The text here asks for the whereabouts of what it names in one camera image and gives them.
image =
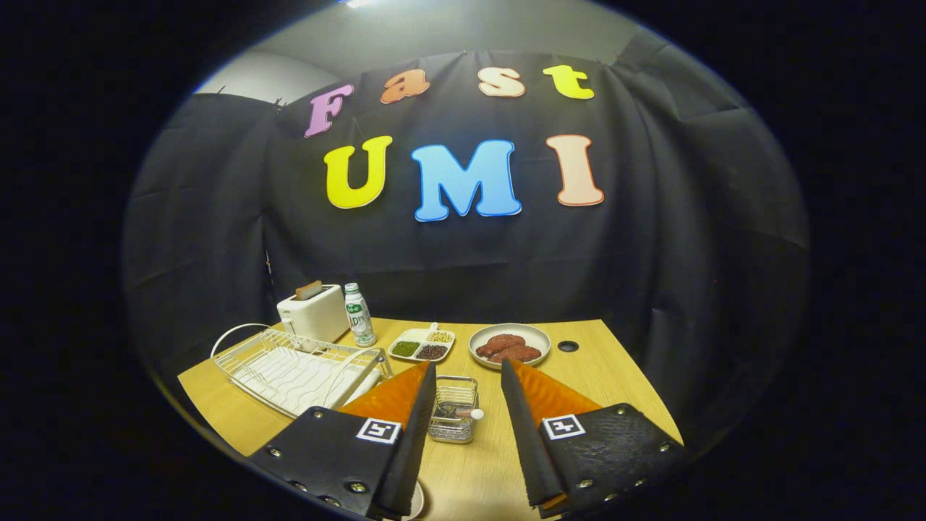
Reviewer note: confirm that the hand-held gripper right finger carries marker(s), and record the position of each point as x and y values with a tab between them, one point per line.
522	434

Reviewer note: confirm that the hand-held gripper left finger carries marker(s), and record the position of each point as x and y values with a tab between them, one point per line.
416	434

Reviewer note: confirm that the beige round plate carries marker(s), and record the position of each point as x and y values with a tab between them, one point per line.
418	501

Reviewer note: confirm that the beige oval dish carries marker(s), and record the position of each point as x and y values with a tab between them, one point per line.
539	341

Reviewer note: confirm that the red meat patty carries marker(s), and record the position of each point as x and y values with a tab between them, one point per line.
522	354
499	341

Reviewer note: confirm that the pile of dark red beans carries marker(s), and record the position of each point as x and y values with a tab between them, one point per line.
432	352

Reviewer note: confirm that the pile of green beans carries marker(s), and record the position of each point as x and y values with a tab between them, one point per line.
406	349

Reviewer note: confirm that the white divided snack tray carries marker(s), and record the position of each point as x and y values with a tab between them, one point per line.
421	343

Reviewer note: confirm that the pile of yellow beans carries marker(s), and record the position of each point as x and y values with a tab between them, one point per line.
440	336

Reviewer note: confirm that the white bottle with green label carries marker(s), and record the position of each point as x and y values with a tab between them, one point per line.
359	315

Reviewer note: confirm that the white toaster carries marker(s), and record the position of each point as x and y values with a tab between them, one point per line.
318	318

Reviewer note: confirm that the brown toast slice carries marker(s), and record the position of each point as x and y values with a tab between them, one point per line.
309	290

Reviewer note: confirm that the black backdrop cloth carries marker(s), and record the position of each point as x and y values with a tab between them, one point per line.
651	253

